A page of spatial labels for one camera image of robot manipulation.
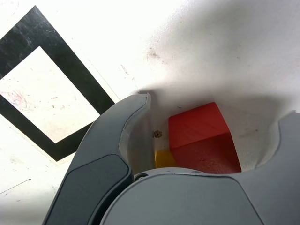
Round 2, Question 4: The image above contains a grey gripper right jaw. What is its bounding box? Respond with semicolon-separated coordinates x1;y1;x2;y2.
99;109;300;225

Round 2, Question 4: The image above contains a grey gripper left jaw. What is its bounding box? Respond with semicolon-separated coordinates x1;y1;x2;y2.
43;92;157;225

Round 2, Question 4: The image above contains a yellow cube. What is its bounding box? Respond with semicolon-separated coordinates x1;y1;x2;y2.
155;150;179;169

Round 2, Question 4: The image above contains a red cube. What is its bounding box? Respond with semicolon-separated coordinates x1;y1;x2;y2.
168;102;242;175

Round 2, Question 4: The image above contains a black tape square outline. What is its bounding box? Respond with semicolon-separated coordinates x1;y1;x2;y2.
0;5;116;162

